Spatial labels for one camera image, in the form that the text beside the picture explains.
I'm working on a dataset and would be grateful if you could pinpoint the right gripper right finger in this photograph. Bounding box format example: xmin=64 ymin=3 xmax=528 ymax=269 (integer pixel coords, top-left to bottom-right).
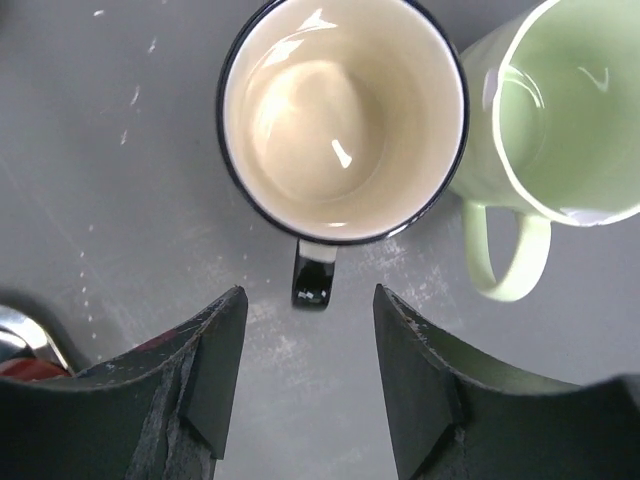
xmin=373 ymin=286 xmax=639 ymax=479

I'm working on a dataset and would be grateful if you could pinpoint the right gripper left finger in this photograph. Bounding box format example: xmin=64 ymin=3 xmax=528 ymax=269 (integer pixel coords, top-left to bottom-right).
xmin=1 ymin=286 xmax=248 ymax=479

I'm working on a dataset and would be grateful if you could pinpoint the cream mug black handle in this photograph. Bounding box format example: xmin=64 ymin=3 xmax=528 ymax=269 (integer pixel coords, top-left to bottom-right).
xmin=215 ymin=1 xmax=470 ymax=310

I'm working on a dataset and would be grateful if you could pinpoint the light green mug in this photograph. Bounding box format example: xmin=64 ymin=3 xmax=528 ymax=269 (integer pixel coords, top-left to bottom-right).
xmin=451 ymin=1 xmax=639 ymax=302

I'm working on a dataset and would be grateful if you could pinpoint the silver metal tray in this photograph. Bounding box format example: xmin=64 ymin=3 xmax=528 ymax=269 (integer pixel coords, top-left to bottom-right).
xmin=1 ymin=305 xmax=75 ymax=374

